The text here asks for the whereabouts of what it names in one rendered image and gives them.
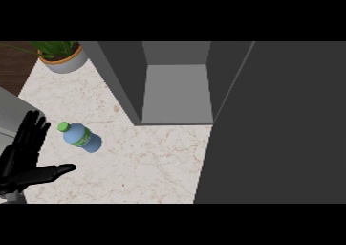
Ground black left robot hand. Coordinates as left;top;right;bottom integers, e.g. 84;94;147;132
0;109;78;198

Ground blue water bottle green cap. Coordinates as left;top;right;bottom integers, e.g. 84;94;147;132
55;121;104;154

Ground grey open cabinet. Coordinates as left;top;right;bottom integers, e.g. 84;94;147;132
78;41;256;126

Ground green plant in white pot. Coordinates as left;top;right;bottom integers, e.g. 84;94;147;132
0;41;89;75

